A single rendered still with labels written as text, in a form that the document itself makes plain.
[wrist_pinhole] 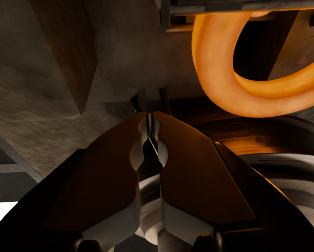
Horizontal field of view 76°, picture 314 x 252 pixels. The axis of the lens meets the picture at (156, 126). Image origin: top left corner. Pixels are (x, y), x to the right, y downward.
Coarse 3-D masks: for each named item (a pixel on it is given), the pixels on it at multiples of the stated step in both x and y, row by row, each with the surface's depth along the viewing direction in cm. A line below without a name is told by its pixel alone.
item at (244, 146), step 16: (208, 128) 30; (224, 128) 30; (240, 128) 29; (256, 128) 29; (272, 128) 30; (288, 128) 30; (224, 144) 28; (240, 144) 28; (256, 144) 27; (272, 144) 27; (288, 144) 28; (304, 144) 29; (144, 160) 33; (256, 160) 26; (272, 160) 27; (288, 160) 27; (304, 160) 27; (144, 176) 30; (144, 192) 33
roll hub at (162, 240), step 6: (162, 234) 36; (168, 234) 34; (162, 240) 36; (168, 240) 34; (174, 240) 33; (180, 240) 32; (162, 246) 35; (168, 246) 33; (174, 246) 32; (180, 246) 31; (186, 246) 30; (192, 246) 30
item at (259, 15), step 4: (256, 12) 25; (260, 12) 25; (264, 12) 25; (268, 12) 25; (272, 12) 25; (276, 12) 25; (252, 16) 25; (256, 16) 25; (260, 16) 25; (264, 16) 25; (268, 16) 25; (272, 16) 25; (248, 20) 26; (252, 20) 26; (256, 20) 26; (260, 20) 26; (264, 20) 26
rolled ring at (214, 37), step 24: (216, 24) 16; (240, 24) 16; (192, 48) 19; (216, 48) 17; (216, 72) 19; (312, 72) 22; (216, 96) 21; (240, 96) 21; (264, 96) 22; (288, 96) 22; (312, 96) 22
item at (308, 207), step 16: (272, 176) 27; (288, 176) 27; (304, 176) 28; (288, 192) 29; (304, 192) 30; (144, 208) 34; (160, 208) 33; (304, 208) 30; (144, 224) 37; (160, 224) 34
